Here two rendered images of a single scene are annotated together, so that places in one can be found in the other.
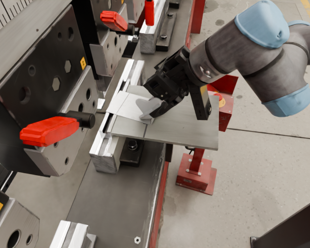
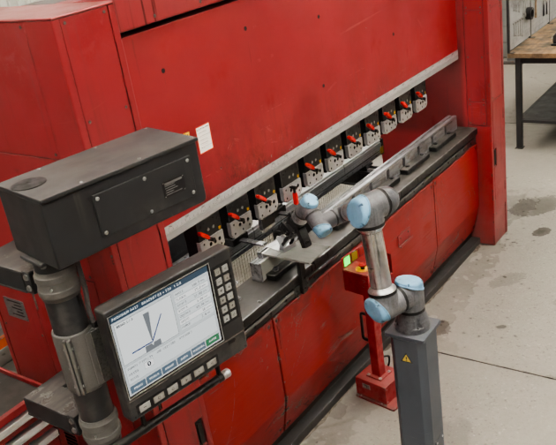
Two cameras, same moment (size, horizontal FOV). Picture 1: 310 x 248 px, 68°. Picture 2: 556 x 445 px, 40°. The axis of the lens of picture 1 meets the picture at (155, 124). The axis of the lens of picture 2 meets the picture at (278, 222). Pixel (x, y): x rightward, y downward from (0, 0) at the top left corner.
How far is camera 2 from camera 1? 3.05 m
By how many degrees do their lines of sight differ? 35
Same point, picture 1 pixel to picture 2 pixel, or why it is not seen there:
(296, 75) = (319, 219)
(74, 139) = (239, 230)
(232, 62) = (300, 214)
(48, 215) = not seen: hidden behind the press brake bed
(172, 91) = (288, 230)
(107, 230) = (247, 297)
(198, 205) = (371, 416)
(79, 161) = not seen: hidden behind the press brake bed
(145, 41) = not seen: hidden behind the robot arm
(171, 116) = (296, 251)
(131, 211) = (261, 294)
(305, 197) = (514, 433)
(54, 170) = (231, 232)
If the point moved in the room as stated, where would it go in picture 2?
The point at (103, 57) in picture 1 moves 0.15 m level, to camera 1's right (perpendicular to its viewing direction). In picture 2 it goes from (258, 210) to (288, 212)
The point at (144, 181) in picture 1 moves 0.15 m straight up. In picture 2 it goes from (274, 286) to (270, 257)
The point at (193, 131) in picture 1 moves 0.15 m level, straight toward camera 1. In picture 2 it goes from (302, 256) to (281, 270)
